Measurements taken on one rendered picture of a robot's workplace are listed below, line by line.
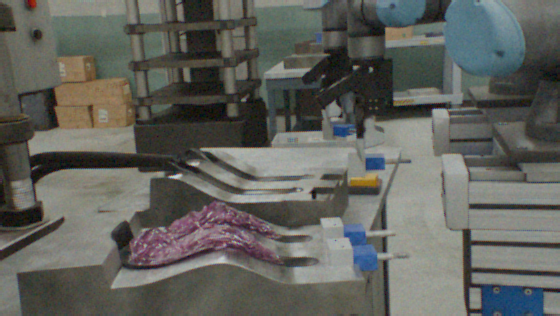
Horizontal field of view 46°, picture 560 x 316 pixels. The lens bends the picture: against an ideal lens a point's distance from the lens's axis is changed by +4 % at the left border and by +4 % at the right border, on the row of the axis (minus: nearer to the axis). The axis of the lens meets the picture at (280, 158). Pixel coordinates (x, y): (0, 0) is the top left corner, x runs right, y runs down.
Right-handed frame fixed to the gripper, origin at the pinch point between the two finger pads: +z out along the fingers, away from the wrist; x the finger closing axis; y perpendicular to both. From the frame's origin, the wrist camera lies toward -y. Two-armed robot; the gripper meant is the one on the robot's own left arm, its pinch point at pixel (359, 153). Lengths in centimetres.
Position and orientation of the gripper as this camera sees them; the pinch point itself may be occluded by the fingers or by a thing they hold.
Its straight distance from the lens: 137.8
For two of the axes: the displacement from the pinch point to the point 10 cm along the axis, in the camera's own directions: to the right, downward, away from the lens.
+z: 0.6, 9.7, 2.2
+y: 9.9, -0.3, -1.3
